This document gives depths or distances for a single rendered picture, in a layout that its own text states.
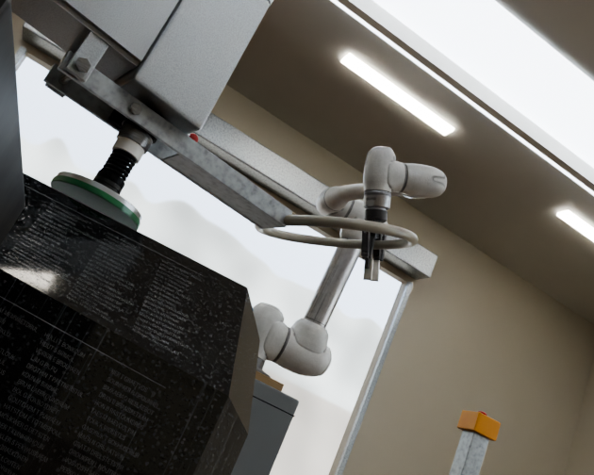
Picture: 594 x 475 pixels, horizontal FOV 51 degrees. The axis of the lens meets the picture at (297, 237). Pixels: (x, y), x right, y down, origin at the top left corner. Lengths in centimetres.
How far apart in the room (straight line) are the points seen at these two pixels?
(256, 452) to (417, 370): 544
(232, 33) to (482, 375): 702
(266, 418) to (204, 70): 130
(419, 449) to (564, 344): 267
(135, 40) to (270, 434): 146
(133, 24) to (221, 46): 22
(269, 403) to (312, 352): 30
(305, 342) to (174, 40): 137
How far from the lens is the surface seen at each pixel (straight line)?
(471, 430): 280
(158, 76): 153
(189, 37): 160
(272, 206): 169
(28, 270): 120
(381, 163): 209
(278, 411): 238
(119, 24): 154
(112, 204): 144
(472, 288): 825
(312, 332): 252
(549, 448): 905
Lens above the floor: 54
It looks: 19 degrees up
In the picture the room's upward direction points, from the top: 25 degrees clockwise
